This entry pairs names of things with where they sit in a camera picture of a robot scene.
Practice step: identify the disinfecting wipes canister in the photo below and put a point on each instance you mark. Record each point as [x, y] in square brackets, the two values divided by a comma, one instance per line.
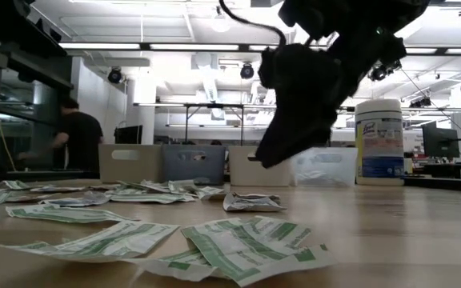
[379, 140]

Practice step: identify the white packet red print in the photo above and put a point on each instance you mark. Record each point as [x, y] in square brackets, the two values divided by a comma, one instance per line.
[30, 197]

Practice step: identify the ceiling light strip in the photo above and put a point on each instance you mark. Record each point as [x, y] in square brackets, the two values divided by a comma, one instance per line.
[102, 45]
[446, 50]

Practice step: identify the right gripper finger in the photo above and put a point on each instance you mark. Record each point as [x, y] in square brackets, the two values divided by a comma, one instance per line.
[294, 136]

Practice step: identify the black computer monitor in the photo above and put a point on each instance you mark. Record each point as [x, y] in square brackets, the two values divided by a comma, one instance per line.
[128, 134]
[440, 142]

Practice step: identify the black ceiling camera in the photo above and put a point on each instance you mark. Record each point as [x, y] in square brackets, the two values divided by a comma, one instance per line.
[386, 72]
[247, 71]
[420, 102]

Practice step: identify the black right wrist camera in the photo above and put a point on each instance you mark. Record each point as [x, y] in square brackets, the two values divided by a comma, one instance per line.
[298, 72]

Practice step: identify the clear plastic bin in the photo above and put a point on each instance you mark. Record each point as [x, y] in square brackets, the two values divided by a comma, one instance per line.
[326, 168]

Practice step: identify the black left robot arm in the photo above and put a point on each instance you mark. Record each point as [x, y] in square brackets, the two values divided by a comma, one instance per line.
[14, 24]

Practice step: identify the dark grey plastic bin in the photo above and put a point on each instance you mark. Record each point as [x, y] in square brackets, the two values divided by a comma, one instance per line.
[194, 172]

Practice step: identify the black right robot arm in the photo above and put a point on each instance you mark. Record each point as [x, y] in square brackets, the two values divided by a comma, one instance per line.
[354, 16]

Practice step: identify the white plastic bin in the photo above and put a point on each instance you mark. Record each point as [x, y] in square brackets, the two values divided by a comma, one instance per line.
[246, 174]

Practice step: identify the black wall camera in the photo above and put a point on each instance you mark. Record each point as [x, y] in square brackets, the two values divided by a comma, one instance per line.
[115, 75]

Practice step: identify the person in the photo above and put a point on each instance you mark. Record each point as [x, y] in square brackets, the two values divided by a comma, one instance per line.
[78, 136]

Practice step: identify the black station frame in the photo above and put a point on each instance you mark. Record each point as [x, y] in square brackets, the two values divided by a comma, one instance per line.
[214, 106]

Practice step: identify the light grey plastic bin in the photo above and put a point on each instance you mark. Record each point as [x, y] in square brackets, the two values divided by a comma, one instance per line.
[130, 168]

